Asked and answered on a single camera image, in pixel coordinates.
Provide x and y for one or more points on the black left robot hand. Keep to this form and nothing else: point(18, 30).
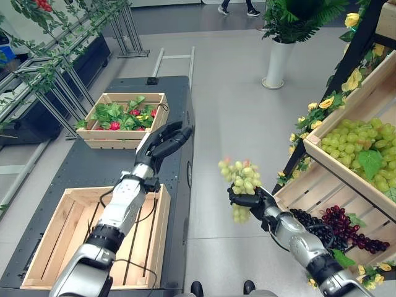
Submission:
point(162, 143)

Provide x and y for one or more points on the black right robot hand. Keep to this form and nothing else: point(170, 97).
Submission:
point(258, 202)

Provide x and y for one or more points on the green grape bunch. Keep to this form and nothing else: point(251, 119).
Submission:
point(242, 179)

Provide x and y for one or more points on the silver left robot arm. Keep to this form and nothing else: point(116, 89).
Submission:
point(122, 201)

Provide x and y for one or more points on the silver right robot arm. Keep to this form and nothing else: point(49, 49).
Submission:
point(301, 241)

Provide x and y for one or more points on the strawberries with green leaves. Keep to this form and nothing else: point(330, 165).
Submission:
point(123, 116)

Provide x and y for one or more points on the black grape bunch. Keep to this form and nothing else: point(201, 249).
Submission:
point(304, 218)

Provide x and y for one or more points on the wooden crate with greens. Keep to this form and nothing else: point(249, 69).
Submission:
point(108, 136)

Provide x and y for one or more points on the wooden crate with dark grapes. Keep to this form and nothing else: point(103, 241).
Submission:
point(312, 188)

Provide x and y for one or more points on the small black box device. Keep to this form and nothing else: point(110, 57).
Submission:
point(152, 80)

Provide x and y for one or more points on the black table cart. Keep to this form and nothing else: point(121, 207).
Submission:
point(92, 167)

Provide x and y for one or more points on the tilted wooden display crate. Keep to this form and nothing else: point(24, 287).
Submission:
point(334, 173)

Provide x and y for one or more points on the red grape bunch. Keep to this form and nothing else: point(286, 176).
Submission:
point(340, 221)

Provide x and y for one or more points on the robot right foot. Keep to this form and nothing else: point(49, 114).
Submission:
point(248, 287)

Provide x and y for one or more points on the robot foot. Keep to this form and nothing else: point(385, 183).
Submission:
point(196, 288)
point(248, 287)

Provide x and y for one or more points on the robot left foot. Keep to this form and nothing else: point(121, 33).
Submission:
point(196, 288)

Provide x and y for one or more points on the heap of green grapes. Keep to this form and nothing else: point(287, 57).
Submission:
point(349, 142)

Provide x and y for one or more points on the black low cabinet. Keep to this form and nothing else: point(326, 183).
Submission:
point(92, 58)

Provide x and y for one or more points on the green grape leaf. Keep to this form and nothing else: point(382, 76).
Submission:
point(370, 164)

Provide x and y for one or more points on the yellow flower garland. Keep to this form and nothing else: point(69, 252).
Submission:
point(326, 103)

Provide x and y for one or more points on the empty wooden crate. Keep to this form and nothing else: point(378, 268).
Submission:
point(62, 226)

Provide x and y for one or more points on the white tall planter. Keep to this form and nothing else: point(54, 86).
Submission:
point(278, 62)

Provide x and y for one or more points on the green ivy garland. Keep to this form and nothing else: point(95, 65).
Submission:
point(46, 58)

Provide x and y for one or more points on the person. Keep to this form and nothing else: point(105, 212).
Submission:
point(223, 7)

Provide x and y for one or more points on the green fern plant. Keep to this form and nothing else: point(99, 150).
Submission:
point(290, 21)

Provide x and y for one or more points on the red fruit cluster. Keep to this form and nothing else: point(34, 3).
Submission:
point(42, 4)

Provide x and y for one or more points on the pale wooden crate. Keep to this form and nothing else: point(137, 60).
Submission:
point(386, 17)

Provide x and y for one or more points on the aluminium ladder frame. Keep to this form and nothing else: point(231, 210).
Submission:
point(191, 66)

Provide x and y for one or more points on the aluminium frame rack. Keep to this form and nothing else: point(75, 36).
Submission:
point(58, 102)

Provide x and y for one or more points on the aluminium frame stand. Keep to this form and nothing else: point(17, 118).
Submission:
point(130, 34)

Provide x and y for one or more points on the black shelf frame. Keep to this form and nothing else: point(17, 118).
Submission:
point(359, 46)

